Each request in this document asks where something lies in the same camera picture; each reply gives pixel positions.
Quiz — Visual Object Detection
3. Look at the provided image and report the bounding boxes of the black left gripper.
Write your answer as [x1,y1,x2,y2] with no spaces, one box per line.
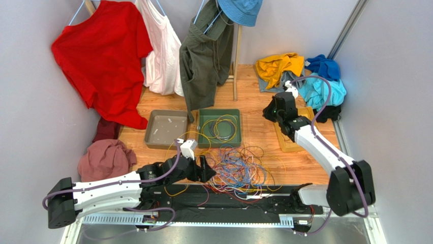
[165,151,217,186]

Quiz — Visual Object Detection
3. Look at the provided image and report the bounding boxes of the yellow cable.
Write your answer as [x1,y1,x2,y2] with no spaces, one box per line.
[164,114,287,198]

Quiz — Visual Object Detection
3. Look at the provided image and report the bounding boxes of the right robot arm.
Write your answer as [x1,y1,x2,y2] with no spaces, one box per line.
[263,92,376,217]

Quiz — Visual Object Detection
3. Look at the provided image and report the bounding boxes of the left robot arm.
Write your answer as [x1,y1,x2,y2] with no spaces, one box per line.
[43,155,216,229]

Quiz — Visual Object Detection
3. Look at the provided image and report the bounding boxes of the green metal tray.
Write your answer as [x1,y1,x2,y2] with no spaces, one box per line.
[197,109,242,148]

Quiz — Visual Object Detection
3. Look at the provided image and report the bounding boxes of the tan metal tray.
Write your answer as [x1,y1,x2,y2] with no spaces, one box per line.
[144,110,189,149]

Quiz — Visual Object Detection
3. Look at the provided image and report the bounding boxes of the yellow plastic tray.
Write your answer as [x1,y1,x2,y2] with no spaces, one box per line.
[274,106,315,153]

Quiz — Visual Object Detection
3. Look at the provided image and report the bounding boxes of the dusty pink crumpled cloth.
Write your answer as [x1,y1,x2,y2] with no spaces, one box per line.
[77,139,137,182]

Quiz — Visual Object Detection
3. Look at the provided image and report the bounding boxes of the maroon cloth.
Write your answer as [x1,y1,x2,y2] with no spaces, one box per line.
[92,117,121,143]

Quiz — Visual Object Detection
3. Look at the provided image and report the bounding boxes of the white pink hanging garment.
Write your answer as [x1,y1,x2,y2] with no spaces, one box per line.
[135,1,184,97]

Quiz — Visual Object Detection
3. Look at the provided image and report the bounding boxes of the olive green hanging garment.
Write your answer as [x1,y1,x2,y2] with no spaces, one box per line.
[179,1,234,123]

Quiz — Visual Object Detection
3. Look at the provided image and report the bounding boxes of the yellow crumpled cloth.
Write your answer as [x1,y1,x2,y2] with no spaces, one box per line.
[255,52,304,89]

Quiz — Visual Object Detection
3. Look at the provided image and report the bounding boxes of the grey crumpled cloth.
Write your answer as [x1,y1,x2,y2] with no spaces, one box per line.
[258,69,306,94]

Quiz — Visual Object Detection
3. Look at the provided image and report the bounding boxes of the cyan crumpled cloth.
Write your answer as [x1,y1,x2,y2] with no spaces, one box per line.
[298,74,347,109]

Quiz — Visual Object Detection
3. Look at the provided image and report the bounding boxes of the wooden clothes rack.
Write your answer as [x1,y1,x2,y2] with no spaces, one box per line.
[76,1,242,102]

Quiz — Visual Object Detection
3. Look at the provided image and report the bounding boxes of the black crumpled cloth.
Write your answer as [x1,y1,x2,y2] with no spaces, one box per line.
[315,105,342,123]

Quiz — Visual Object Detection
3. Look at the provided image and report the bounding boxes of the red t-shirt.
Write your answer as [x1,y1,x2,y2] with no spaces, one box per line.
[51,1,153,130]

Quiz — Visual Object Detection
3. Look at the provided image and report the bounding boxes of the dark blue crumpled cloth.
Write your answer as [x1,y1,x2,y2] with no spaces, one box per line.
[304,54,341,81]

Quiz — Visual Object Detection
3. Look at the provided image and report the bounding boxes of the blue bucket hat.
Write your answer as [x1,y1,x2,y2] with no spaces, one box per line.
[218,0,263,27]

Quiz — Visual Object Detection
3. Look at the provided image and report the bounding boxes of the aluminium corner profile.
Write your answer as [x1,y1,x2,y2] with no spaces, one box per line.
[327,0,369,59]

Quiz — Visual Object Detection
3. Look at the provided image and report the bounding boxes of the white cable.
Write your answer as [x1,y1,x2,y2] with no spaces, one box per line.
[206,166,271,200]

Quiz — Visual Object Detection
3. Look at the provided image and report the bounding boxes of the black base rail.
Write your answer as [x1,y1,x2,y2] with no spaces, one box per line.
[136,185,324,225]

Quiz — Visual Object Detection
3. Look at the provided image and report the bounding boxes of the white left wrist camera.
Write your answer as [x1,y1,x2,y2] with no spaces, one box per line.
[177,138,198,160]

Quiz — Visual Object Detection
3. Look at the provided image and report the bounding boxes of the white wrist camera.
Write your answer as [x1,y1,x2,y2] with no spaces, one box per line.
[284,81,299,99]
[177,138,198,160]

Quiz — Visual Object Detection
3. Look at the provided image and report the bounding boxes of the blue cable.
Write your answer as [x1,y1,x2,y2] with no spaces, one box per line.
[216,145,269,190]

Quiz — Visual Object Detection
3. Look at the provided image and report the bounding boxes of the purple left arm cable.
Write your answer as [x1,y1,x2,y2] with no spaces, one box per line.
[42,139,183,211]

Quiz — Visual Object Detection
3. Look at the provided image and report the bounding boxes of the grey coiled cable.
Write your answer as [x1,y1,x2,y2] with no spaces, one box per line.
[207,117,236,142]

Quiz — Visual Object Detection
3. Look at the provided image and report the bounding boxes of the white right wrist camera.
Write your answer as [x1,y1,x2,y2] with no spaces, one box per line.
[284,81,299,99]

